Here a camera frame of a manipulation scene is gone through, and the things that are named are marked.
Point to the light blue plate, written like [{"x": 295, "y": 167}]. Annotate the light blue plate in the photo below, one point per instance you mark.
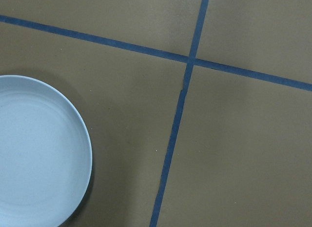
[{"x": 45, "y": 154}]

